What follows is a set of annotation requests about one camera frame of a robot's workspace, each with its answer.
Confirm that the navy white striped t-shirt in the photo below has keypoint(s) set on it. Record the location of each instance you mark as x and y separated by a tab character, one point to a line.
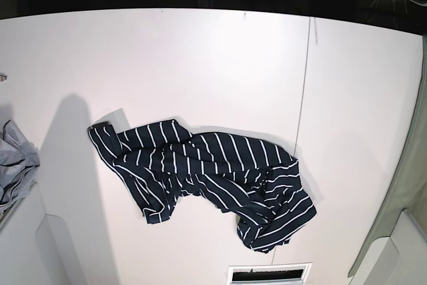
258	181

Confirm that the black round chair base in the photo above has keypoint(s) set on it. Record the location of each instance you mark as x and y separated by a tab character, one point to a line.
333	9

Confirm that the grey folded cloth pile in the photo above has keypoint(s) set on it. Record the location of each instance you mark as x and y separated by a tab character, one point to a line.
19	164

